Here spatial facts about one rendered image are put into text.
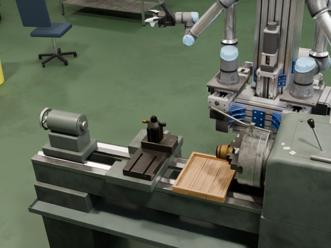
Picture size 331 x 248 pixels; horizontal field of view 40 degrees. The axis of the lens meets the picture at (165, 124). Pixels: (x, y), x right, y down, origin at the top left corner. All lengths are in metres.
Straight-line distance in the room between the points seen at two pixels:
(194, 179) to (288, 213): 0.58
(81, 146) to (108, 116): 2.20
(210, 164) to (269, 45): 0.85
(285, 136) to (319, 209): 0.39
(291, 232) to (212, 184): 0.51
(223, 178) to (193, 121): 2.29
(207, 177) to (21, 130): 2.90
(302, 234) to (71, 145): 1.47
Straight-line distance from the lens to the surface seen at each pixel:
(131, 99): 5.40
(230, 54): 2.99
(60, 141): 2.96
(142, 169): 2.62
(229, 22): 3.07
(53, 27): 6.56
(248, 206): 2.52
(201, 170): 2.73
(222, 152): 2.51
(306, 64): 2.88
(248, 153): 2.36
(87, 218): 3.00
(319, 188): 2.29
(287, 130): 2.44
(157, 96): 5.42
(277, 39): 2.99
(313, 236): 2.49
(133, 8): 7.97
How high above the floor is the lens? 2.54
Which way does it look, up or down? 31 degrees down
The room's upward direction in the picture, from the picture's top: 3 degrees counter-clockwise
